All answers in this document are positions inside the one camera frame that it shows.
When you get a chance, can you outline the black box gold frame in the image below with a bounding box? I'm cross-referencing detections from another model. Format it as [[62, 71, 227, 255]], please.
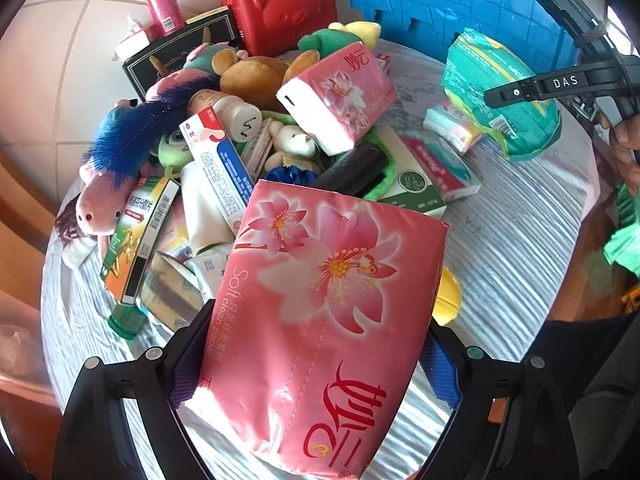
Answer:
[[121, 6, 240, 103]]

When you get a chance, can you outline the yellow plastic toy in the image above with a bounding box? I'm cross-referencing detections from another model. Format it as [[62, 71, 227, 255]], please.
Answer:
[[431, 266, 462, 326]]

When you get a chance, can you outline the white bottle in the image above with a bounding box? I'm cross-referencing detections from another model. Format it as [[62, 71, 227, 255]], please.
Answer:
[[190, 89, 262, 143]]

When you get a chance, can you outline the round green plush toy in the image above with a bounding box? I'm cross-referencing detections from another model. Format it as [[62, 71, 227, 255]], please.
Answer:
[[158, 127, 193, 168]]

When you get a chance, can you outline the person's right hand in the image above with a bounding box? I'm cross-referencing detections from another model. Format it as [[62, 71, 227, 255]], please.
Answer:
[[600, 112, 640, 196]]

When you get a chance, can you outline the red white blue carton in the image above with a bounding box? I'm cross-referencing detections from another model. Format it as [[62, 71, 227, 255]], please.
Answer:
[[179, 107, 256, 231]]

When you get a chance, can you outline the white tube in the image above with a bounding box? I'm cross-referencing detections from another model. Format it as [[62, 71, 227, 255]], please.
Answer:
[[62, 237, 101, 268]]

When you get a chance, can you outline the blue ribbon bow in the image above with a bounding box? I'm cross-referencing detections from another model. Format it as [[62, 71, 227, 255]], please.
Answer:
[[265, 167, 318, 186]]

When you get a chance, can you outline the green yellow plush toy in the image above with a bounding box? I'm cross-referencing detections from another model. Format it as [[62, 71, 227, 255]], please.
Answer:
[[298, 21, 383, 61]]

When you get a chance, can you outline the small pink tissue pack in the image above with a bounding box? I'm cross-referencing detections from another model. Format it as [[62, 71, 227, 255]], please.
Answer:
[[276, 41, 399, 157]]

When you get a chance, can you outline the white plastic bag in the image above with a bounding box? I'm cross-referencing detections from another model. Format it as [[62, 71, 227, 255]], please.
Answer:
[[180, 165, 238, 256]]

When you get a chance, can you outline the red plastic toy suitcase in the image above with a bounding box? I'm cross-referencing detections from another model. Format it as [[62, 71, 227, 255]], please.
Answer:
[[221, 0, 337, 58]]

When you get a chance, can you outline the green wipes pack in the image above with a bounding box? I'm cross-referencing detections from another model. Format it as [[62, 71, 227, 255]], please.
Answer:
[[441, 28, 562, 162]]

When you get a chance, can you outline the small colourful tissue pack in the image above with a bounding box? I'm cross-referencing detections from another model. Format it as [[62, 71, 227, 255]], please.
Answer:
[[422, 101, 483, 156]]

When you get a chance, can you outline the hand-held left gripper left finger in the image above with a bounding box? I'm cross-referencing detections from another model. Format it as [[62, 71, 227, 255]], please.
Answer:
[[50, 300, 216, 480]]

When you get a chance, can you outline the brown teddy bear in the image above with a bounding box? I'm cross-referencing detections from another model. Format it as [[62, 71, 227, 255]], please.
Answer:
[[212, 50, 321, 111]]

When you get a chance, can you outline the brown tape roll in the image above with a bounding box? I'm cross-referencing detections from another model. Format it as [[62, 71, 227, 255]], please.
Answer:
[[140, 250, 206, 331]]

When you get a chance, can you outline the green bottle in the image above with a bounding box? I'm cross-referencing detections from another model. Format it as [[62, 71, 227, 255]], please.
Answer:
[[108, 302, 148, 341]]

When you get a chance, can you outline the green pink plush toy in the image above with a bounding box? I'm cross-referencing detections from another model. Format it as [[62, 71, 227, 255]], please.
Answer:
[[182, 42, 241, 73]]

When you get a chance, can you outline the small white teddy bear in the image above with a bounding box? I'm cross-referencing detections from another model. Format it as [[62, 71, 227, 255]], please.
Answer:
[[265, 120, 321, 171]]

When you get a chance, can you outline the green plastic basket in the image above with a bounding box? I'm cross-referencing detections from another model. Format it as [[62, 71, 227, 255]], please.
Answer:
[[235, 110, 401, 203]]

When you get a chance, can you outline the pink plush toy blue mane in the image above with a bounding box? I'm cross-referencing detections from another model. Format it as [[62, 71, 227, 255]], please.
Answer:
[[75, 72, 221, 237]]

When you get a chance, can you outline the white paper packet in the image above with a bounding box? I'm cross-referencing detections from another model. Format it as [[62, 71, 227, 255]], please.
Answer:
[[187, 242, 236, 301]]

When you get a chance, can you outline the blue plastic crate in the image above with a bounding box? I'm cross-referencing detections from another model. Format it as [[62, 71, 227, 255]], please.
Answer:
[[342, 0, 583, 78]]

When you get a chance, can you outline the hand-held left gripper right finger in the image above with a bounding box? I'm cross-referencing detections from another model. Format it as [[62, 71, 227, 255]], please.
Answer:
[[415, 322, 576, 480]]

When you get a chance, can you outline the white green box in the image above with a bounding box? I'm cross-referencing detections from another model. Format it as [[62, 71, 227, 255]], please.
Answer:
[[377, 125, 448, 218]]

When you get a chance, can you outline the large pink tissue pack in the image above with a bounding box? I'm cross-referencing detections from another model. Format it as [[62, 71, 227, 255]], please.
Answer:
[[182, 178, 452, 478]]

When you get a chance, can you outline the green orange medicine box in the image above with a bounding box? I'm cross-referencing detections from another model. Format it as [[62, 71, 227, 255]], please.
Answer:
[[99, 176, 181, 306]]

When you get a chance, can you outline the small white box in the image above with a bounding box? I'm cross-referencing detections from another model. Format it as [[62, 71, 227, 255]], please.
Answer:
[[115, 27, 161, 63]]

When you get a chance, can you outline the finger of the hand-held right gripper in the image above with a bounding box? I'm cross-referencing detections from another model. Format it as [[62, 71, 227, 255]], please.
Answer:
[[482, 60, 621, 111]]

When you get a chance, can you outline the maroon printed pouch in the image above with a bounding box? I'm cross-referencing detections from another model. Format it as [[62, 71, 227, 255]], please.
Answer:
[[54, 205, 83, 248]]

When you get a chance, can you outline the person's dark clothing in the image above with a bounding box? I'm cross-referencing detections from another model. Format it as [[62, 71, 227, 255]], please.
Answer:
[[545, 310, 640, 480]]

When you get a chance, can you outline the red green box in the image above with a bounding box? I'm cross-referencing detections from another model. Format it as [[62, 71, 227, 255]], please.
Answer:
[[400, 130, 482, 202]]

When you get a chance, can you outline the green plastic bag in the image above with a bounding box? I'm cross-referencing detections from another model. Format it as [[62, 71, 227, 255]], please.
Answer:
[[602, 185, 640, 278]]

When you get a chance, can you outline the black bag roll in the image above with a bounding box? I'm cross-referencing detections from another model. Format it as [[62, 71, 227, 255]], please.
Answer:
[[312, 141, 388, 196]]

